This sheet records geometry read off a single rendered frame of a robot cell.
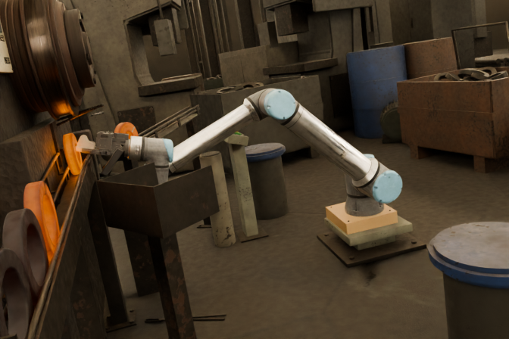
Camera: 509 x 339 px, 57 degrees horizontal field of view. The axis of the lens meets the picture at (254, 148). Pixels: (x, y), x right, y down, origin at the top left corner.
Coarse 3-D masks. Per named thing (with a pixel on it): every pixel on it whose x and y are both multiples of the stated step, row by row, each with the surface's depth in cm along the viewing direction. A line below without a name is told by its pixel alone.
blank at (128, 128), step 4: (120, 124) 222; (124, 124) 223; (128, 124) 225; (132, 124) 228; (116, 128) 221; (120, 128) 220; (124, 128) 222; (128, 128) 225; (132, 128) 228; (116, 132) 219; (120, 132) 220; (124, 132) 222; (128, 132) 228; (132, 132) 228; (136, 132) 231
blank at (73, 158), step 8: (64, 136) 170; (72, 136) 171; (64, 144) 168; (72, 144) 168; (64, 152) 167; (72, 152) 167; (72, 160) 168; (80, 160) 178; (72, 168) 169; (80, 168) 173
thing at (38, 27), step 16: (32, 0) 151; (32, 16) 148; (32, 32) 146; (48, 32) 146; (32, 48) 146; (48, 48) 148; (48, 64) 149; (48, 80) 151; (48, 96) 155; (64, 96) 155; (64, 112) 165
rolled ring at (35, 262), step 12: (12, 216) 86; (24, 216) 87; (12, 228) 84; (24, 228) 86; (36, 228) 95; (12, 240) 82; (24, 240) 84; (36, 240) 96; (24, 252) 83; (36, 252) 96; (24, 264) 82; (36, 264) 95; (36, 276) 94; (36, 288) 86; (36, 300) 86
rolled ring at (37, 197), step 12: (24, 192) 102; (36, 192) 102; (48, 192) 112; (24, 204) 100; (36, 204) 100; (48, 204) 113; (36, 216) 99; (48, 216) 113; (48, 228) 113; (48, 240) 101; (48, 252) 102
